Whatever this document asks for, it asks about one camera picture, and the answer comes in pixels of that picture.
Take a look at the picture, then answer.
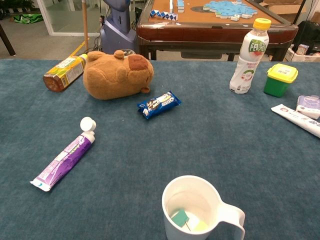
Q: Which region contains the black chair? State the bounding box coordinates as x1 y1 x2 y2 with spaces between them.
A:
292 20 320 56

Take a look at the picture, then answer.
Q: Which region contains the pile of blue mahjong tiles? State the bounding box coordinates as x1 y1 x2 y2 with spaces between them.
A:
202 0 258 22

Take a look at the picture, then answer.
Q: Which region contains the yellow binder clip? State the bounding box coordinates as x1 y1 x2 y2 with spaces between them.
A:
192 219 210 232

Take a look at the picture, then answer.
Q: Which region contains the purple toothpaste tube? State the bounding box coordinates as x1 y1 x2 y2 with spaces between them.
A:
29 116 97 193

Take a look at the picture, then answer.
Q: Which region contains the green container yellow lid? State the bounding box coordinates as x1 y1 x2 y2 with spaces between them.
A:
263 63 299 98

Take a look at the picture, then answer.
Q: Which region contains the tea bottle yellow label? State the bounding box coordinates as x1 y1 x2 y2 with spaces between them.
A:
42 53 89 93

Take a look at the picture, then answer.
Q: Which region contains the long white toothpaste tube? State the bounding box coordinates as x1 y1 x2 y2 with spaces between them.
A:
270 103 320 139

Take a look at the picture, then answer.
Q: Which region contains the green bag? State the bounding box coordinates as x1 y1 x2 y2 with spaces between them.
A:
13 13 44 25

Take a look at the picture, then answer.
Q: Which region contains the small white pink-lidded box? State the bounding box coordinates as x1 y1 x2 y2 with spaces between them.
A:
295 94 320 120

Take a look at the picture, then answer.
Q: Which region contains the green binder clip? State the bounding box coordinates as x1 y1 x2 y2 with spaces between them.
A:
170 209 192 231

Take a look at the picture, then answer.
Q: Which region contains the wooden pole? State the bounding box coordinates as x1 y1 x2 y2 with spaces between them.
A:
81 0 90 53

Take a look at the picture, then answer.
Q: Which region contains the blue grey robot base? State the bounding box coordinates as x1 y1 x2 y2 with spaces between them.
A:
99 0 138 55

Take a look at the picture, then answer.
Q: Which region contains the black table leg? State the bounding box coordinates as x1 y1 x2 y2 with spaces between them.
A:
0 23 16 56

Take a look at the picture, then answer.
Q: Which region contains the blue cookie snack packet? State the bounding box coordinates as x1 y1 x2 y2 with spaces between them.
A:
136 90 183 120

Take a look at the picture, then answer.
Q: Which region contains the white plastic basket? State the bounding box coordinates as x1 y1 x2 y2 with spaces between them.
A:
284 47 320 63

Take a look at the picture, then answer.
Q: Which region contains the small drink carton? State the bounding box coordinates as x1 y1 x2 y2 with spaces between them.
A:
296 43 310 56

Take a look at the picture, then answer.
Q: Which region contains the blue table cloth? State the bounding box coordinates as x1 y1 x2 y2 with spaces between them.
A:
0 58 320 240

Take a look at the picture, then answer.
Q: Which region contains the brown capybara plush toy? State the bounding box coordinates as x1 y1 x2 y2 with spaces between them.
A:
82 49 155 101

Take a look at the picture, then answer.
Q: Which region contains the white yellow-capped drink bottle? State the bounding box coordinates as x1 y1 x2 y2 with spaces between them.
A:
229 17 272 95

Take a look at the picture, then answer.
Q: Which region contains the brown wooden mahjong table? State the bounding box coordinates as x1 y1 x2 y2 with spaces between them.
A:
136 0 299 62

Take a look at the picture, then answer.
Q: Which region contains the blue white snake puzzle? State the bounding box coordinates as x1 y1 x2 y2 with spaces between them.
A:
149 9 179 21

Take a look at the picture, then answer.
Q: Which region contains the white plastic mug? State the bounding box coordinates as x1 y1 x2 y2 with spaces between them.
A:
161 175 246 240

